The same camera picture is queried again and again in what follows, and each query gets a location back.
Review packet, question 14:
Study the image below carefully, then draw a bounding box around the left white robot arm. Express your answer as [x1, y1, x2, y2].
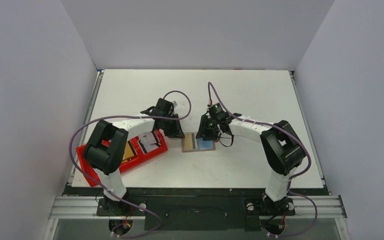
[83, 98, 185, 204]

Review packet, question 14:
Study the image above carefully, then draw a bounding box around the red three-compartment bin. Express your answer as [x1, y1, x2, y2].
[76, 129, 169, 188]

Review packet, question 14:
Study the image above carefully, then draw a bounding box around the tan leather card holder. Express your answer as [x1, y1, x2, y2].
[181, 139, 218, 153]

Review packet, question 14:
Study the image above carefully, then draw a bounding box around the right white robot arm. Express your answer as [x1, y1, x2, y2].
[196, 103, 306, 202]

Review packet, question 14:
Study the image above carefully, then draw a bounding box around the silver mirrored card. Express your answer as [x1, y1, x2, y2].
[137, 131, 161, 154]

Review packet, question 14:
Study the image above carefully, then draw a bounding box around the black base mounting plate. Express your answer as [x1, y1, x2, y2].
[51, 186, 328, 233]

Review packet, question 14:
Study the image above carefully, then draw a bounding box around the aluminium frame rail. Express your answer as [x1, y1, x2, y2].
[44, 196, 350, 240]

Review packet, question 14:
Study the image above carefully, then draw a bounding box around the gold cards stack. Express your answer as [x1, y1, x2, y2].
[121, 141, 137, 164]

